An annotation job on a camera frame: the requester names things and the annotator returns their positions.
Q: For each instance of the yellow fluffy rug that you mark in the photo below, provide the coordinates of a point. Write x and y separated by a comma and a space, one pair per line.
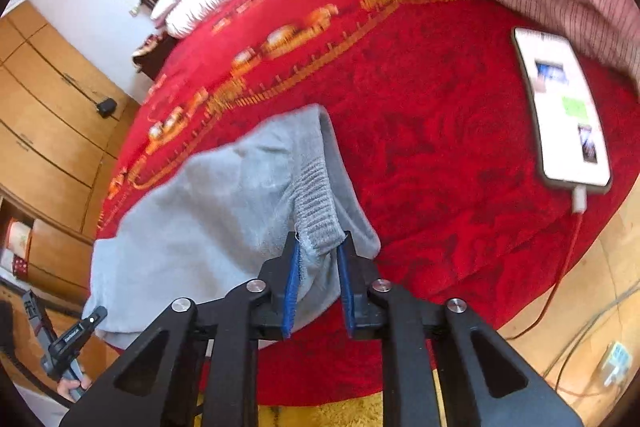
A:
359, 412

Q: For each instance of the wooden wardrobe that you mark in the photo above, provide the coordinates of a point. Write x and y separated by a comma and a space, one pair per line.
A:
57, 153

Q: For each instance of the small black bag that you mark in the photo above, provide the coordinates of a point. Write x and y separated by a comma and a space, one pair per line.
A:
106, 108

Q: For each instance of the dark wooden nightstand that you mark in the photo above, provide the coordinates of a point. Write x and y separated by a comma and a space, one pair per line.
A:
150, 58

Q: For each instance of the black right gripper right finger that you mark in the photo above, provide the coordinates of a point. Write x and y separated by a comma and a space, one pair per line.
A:
443, 365

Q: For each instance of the white smartphone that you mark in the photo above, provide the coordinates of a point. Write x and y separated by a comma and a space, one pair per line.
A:
569, 134

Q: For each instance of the grey knit pants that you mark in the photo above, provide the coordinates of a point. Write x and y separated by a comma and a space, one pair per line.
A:
226, 212

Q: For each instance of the person's left hand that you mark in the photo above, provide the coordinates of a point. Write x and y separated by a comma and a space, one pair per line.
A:
71, 389

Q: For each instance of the red patterned bed blanket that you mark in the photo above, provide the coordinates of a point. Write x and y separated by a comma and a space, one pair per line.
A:
431, 115

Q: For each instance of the low wooden cabinet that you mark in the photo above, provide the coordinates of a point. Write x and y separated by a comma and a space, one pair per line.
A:
38, 252

